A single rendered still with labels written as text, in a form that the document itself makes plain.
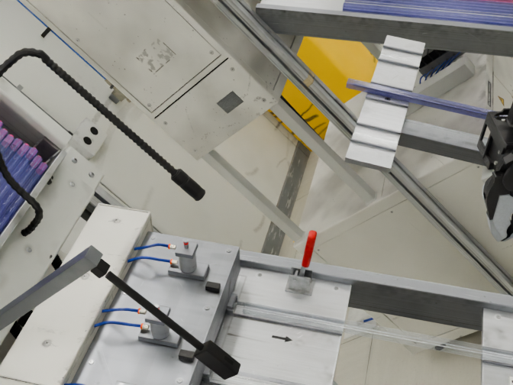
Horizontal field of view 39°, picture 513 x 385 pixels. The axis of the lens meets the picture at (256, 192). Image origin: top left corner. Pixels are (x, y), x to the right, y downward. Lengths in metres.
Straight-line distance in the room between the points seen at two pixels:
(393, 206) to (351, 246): 0.20
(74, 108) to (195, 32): 1.56
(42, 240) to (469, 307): 0.58
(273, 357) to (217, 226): 2.53
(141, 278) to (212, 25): 0.94
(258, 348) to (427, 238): 1.13
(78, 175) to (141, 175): 2.23
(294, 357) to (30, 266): 0.35
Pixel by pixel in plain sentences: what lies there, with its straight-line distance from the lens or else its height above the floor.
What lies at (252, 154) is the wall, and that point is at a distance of 3.91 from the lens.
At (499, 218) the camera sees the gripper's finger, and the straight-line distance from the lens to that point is 0.90.
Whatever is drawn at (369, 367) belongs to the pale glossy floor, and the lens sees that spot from 2.63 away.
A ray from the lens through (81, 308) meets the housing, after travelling 0.93.
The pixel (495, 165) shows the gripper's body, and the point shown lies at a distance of 0.88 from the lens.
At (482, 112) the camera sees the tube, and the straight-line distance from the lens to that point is 1.22.
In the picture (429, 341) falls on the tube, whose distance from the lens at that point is 0.98.
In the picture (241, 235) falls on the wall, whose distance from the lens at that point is 3.56.
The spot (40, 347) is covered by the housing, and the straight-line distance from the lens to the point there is 0.91.
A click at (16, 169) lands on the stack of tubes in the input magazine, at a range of 0.99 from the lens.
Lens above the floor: 1.50
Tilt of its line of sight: 19 degrees down
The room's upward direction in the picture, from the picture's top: 48 degrees counter-clockwise
